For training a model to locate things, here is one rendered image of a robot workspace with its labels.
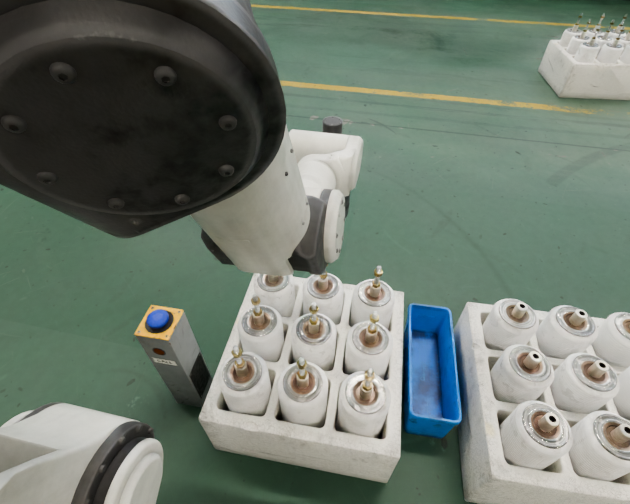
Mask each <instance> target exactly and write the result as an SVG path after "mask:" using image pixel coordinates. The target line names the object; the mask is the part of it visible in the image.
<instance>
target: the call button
mask: <svg viewBox="0 0 630 504"><path fill-rule="evenodd" d="M168 320H169V315H168V313H167V311H166V310H163V309H157V310H154V311H152V312H151V313H150V314H149V315H148V316H147V319H146V321H147V324H148V326H149V327H151V328H156V329H158V328H162V327H164V326H165V325H166V324H167V322H168Z"/></svg>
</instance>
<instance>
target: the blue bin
mask: <svg viewBox="0 0 630 504"><path fill-rule="evenodd" d="M461 420H462V411H461V402H460V392H459V382H458V372H457V362H456V352H455V343H454V333H453V323H452V313H451V311H450V310H449V309H448V308H446V307H439V306H431V305H424V304H416V303H412V304H410V305H409V307H408V317H407V322H406V326H405V331H404V430H405V432H406V433H409V434H414V435H420V436H426V437H432V438H438V439H442V438H444V437H445V436H446V435H447V433H448V432H449V431H450V430H451V429H452V428H453V427H454V426H455V425H458V424H459V423H460V422H461Z"/></svg>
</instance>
